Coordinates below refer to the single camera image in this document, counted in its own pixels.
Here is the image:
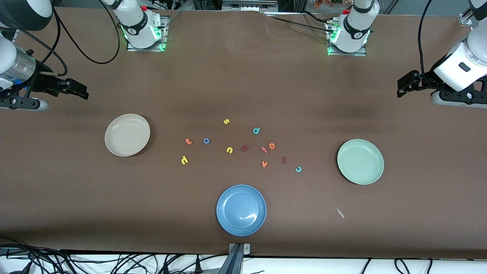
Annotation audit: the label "black cable on table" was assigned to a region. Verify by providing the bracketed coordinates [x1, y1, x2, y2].
[266, 11, 336, 33]

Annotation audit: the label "orange artificial flowers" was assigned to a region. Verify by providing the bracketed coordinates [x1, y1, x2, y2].
[314, 0, 352, 9]

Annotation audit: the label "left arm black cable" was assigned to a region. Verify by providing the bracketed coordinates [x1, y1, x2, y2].
[418, 0, 434, 86]

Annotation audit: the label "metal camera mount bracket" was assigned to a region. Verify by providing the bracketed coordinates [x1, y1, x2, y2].
[224, 243, 251, 274]

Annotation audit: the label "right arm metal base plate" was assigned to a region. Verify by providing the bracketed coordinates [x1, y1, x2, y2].
[127, 15, 169, 52]

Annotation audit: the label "grey power strip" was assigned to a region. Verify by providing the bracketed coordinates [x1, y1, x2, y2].
[223, 0, 278, 12]

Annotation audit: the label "brown table cover sheet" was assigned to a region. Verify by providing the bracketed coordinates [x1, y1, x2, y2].
[0, 7, 487, 259]

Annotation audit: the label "blue plate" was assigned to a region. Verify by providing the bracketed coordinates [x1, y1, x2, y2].
[216, 185, 267, 237]

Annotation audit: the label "aluminium frame corner bracket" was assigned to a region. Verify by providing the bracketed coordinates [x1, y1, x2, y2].
[458, 8, 474, 26]

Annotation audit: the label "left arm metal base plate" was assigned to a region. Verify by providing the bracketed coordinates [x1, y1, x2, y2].
[326, 19, 368, 57]

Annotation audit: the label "light green plate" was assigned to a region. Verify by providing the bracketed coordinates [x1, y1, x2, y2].
[337, 139, 385, 185]

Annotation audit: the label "beige brown plate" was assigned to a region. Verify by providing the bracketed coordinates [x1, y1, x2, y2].
[105, 113, 151, 157]

